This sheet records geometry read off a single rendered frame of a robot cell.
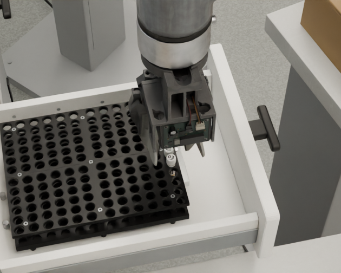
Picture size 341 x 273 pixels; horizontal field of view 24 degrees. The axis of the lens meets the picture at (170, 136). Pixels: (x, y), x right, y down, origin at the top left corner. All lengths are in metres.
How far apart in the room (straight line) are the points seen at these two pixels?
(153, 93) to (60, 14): 1.32
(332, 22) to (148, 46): 0.56
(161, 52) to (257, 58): 1.58
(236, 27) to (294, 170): 0.88
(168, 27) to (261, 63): 1.59
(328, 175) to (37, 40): 1.14
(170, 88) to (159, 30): 0.07
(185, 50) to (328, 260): 0.46
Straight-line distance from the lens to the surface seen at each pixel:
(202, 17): 0.76
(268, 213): 0.96
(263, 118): 1.06
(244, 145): 1.01
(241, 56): 2.35
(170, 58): 0.78
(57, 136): 1.06
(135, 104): 0.91
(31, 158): 1.04
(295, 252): 1.13
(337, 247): 1.14
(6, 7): 1.21
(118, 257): 0.99
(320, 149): 1.49
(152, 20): 0.75
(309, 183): 1.60
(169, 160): 1.01
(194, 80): 0.80
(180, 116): 0.84
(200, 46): 0.79
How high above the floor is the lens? 1.75
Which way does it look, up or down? 54 degrees down
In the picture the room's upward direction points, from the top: straight up
